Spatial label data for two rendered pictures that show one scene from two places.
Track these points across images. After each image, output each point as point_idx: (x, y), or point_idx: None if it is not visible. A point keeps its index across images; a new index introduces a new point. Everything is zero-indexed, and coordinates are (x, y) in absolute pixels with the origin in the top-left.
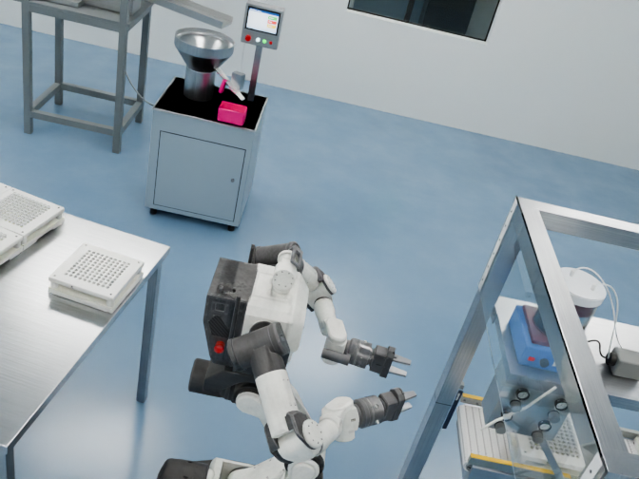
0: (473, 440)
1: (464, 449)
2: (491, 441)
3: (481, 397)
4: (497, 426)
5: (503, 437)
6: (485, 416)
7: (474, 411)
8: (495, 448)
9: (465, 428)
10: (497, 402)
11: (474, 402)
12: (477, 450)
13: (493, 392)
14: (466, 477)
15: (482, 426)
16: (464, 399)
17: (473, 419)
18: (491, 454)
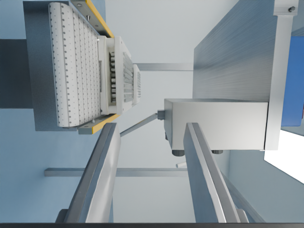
0: (79, 85)
1: (69, 101)
2: (90, 82)
3: (98, 13)
4: (182, 153)
5: (96, 73)
6: (178, 137)
7: (80, 25)
8: (92, 91)
9: (73, 60)
10: (221, 149)
11: (87, 14)
12: (83, 102)
13: (216, 125)
14: (50, 127)
15: (86, 56)
16: (81, 4)
17: (79, 43)
18: (90, 103)
